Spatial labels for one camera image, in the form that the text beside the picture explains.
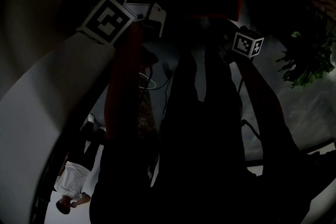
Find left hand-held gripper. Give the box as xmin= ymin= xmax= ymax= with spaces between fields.
xmin=75 ymin=0 xmax=168 ymax=47

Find green leafy plant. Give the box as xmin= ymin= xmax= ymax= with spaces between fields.
xmin=275 ymin=6 xmax=336 ymax=90

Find white cable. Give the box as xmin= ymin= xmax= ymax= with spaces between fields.
xmin=138 ymin=71 xmax=158 ymax=90

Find black floor cable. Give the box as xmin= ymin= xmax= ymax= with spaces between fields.
xmin=156 ymin=65 xmax=174 ymax=115

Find person's right forearm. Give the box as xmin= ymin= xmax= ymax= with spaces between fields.
xmin=235 ymin=57 xmax=301 ymax=152

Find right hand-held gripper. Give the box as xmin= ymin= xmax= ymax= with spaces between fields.
xmin=219 ymin=25 xmax=265 ymax=66

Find person's black shirt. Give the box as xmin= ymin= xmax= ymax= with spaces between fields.
xmin=88 ymin=136 xmax=336 ymax=224

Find person's dark trousers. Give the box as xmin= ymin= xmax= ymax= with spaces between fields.
xmin=156 ymin=17 xmax=248 ymax=167

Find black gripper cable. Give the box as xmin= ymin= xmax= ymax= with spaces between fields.
xmin=237 ymin=78 xmax=264 ymax=141

